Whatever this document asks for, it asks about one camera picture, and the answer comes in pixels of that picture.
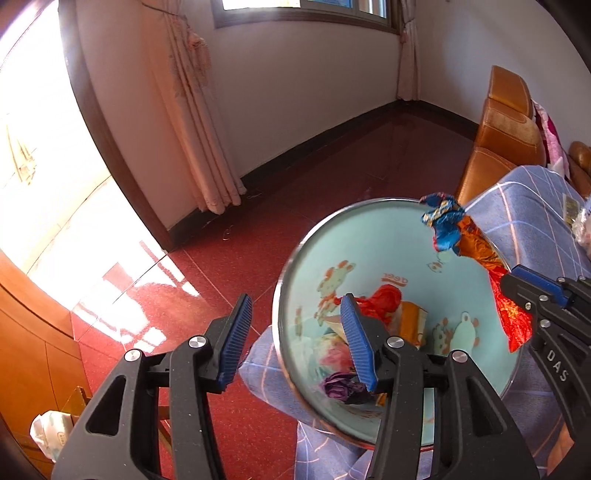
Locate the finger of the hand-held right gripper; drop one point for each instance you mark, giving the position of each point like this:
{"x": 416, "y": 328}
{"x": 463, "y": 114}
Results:
{"x": 540, "y": 282}
{"x": 526, "y": 295}

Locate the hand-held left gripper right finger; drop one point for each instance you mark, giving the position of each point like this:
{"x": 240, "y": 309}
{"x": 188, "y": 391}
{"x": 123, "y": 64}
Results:
{"x": 360, "y": 346}

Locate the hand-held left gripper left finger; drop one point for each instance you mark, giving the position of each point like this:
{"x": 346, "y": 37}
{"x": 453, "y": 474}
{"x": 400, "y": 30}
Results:
{"x": 235, "y": 341}

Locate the red plastic bag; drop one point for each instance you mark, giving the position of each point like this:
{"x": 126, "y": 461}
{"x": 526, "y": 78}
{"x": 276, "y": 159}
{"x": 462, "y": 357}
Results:
{"x": 385, "y": 300}

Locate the mint green cartoon trash bin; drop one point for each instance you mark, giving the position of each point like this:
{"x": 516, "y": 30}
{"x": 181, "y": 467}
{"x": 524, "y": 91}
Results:
{"x": 461, "y": 277}

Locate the multicolour foil wrapper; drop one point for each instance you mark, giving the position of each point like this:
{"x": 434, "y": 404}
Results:
{"x": 471, "y": 240}

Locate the colourful printed packet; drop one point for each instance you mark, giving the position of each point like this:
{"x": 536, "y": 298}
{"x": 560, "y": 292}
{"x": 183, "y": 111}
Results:
{"x": 334, "y": 353}

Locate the purple crumpled wrapper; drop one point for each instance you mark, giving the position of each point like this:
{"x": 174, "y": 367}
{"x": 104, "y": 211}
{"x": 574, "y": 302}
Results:
{"x": 341, "y": 385}

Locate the yellow orange carton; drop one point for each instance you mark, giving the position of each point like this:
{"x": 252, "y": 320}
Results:
{"x": 413, "y": 323}

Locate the white crumpled plastic bag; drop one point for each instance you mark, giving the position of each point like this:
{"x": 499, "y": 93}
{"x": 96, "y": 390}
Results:
{"x": 582, "y": 226}

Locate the dark yellow patterned packet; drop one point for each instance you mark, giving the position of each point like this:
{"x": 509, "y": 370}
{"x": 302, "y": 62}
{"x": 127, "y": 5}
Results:
{"x": 572, "y": 210}

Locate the blue plaid blanket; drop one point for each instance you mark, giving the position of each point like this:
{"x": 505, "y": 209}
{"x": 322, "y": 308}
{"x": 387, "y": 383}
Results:
{"x": 531, "y": 203}

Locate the pink floral cloth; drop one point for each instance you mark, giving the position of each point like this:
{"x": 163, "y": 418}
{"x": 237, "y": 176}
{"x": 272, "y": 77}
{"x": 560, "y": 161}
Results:
{"x": 551, "y": 134}

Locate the orange leather sofa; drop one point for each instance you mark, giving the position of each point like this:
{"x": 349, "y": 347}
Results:
{"x": 503, "y": 124}

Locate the orange wooden cabinet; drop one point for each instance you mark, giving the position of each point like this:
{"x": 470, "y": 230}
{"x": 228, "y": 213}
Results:
{"x": 32, "y": 346}

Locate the white tissue pack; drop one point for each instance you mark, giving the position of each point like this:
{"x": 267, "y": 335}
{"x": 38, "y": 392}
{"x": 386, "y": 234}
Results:
{"x": 51, "y": 434}

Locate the pink tied curtain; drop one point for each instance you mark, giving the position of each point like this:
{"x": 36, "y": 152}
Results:
{"x": 203, "y": 115}

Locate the pale pink narrow curtain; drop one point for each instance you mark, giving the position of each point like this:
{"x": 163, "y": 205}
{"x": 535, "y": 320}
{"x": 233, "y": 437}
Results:
{"x": 408, "y": 55}

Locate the brown framed window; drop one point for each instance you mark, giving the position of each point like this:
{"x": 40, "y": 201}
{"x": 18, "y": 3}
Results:
{"x": 300, "y": 17}

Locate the brown wooden door frame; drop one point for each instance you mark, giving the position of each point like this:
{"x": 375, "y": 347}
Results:
{"x": 106, "y": 138}

